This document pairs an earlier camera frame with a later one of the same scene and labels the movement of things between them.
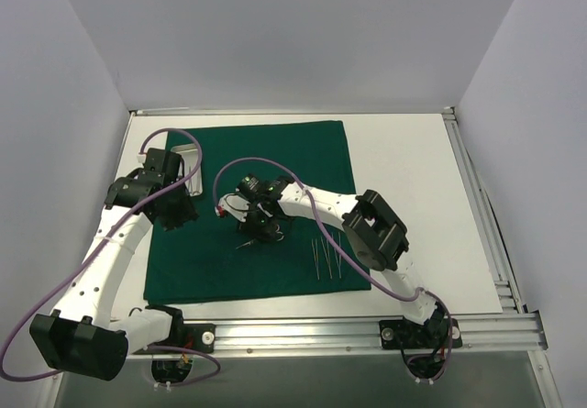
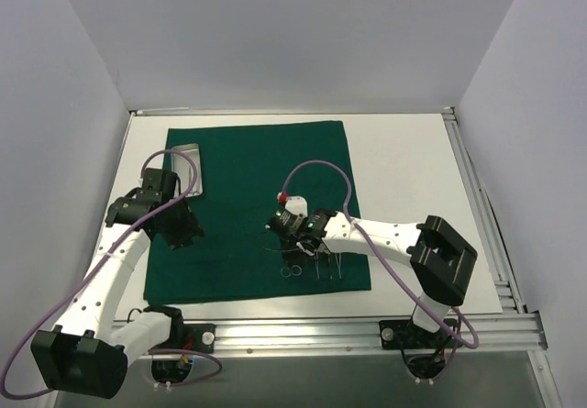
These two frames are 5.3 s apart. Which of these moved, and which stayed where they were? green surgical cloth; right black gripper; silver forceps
Moved: right black gripper
Stayed: silver forceps; green surgical cloth
